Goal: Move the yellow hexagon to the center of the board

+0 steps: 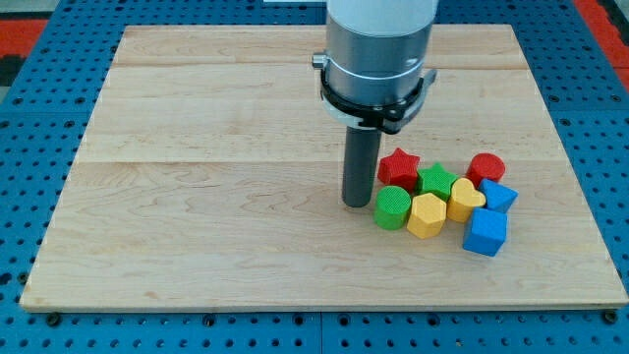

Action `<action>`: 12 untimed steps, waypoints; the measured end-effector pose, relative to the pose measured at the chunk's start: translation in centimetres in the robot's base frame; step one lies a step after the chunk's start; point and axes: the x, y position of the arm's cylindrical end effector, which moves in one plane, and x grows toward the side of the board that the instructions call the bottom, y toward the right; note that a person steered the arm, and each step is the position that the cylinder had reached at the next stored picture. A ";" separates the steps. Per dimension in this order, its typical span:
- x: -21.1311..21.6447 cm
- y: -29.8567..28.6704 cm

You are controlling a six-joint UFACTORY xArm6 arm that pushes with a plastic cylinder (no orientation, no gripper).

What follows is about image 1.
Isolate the blue cube block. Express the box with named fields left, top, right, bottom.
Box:
left=479, top=179, right=519, bottom=213
left=462, top=207, right=508, bottom=257

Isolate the green cylinder block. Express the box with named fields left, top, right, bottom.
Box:
left=373, top=186, right=411, bottom=230

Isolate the red cylinder block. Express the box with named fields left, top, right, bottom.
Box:
left=465, top=152, right=506, bottom=187

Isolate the blue cube block rear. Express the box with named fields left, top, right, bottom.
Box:
left=479, top=179, right=519, bottom=213

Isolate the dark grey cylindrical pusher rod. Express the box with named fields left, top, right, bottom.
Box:
left=342, top=127, right=381, bottom=207

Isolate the wooden board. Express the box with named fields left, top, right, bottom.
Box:
left=20, top=25, right=628, bottom=313

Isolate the yellow hexagon block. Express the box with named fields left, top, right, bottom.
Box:
left=407, top=193, right=446, bottom=239

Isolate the yellow heart block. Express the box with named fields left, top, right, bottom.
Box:
left=446, top=178, right=486, bottom=223

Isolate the green star block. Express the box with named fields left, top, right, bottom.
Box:
left=415, top=162, right=459, bottom=202

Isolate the black clamp ring bracket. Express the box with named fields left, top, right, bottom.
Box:
left=319, top=69, right=437, bottom=135

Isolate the red star block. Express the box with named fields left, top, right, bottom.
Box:
left=377, top=147, right=421, bottom=193

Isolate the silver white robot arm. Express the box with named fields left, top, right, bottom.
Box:
left=312, top=0, right=439, bottom=207

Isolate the blue cube block front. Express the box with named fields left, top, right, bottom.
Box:
left=462, top=207, right=508, bottom=257

